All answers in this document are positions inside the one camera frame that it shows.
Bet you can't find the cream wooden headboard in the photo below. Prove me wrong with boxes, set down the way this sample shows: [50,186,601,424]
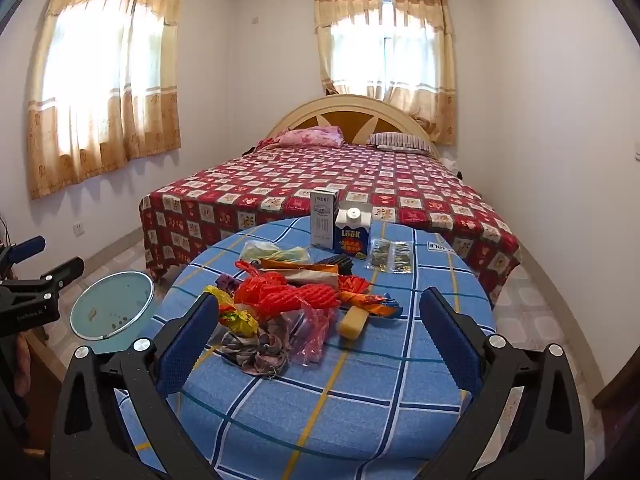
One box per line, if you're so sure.
[265,95,441,158]

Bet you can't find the yellow red candy wrapper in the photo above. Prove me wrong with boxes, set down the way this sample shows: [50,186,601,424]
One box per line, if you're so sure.
[202,285,258,338]

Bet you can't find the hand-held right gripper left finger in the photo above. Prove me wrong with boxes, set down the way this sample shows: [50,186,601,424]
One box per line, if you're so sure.
[50,290,223,480]

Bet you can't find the red patterned bedspread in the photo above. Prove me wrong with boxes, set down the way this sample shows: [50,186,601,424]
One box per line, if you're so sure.
[139,142,523,306]

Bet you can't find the clear packet dark contents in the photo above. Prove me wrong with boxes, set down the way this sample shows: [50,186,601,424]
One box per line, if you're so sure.
[392,241,413,275]
[366,240,393,272]

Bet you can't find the pink plastic bag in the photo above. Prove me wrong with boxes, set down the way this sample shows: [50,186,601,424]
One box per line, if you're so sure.
[280,305,338,366]

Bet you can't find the striped pillow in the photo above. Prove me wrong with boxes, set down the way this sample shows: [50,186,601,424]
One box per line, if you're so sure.
[367,132,435,153]

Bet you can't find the beige paper wrapper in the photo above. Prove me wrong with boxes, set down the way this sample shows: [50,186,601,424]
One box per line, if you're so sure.
[285,267,341,286]

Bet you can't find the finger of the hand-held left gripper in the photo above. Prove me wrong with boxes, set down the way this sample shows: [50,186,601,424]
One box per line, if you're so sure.
[35,256,85,292]
[0,236,47,267]

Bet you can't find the orange flat packet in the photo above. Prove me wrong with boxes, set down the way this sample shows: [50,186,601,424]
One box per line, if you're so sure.
[260,258,316,272]

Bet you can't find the blue plaid tablecloth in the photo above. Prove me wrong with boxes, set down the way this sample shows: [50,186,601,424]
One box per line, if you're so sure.
[115,217,498,480]

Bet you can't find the blue drink carton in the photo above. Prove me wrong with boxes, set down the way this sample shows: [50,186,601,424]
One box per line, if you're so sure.
[334,200,373,256]

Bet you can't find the white grey tall carton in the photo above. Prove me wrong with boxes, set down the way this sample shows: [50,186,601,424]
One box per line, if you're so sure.
[310,187,341,251]

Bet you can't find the pale yellow plastic bag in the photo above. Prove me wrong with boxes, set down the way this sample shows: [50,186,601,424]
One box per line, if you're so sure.
[240,241,311,263]

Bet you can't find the crumpled patterned wrapper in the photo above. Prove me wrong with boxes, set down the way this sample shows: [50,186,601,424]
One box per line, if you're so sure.
[220,330,291,377]

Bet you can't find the yellow soap bar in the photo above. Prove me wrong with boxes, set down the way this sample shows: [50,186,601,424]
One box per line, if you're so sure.
[339,307,371,338]

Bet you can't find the narrow beige floral curtain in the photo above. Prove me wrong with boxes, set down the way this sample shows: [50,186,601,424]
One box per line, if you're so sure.
[314,0,457,146]

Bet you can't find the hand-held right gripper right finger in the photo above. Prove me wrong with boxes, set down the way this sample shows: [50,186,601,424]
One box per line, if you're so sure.
[419,287,586,480]

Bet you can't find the pink floral pillow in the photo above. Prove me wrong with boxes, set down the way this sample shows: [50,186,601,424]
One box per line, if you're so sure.
[277,127,345,148]

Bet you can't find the wide beige floral curtain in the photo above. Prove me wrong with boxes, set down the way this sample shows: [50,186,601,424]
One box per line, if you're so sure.
[27,0,183,200]

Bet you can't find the red foam net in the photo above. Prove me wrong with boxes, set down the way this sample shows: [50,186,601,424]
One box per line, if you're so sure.
[234,261,341,322]

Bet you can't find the round glass side table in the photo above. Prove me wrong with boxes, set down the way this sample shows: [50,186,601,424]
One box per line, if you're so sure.
[70,271,155,356]

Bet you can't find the orange foil wrapper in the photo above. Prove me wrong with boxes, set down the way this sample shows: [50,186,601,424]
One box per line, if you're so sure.
[337,275,403,320]

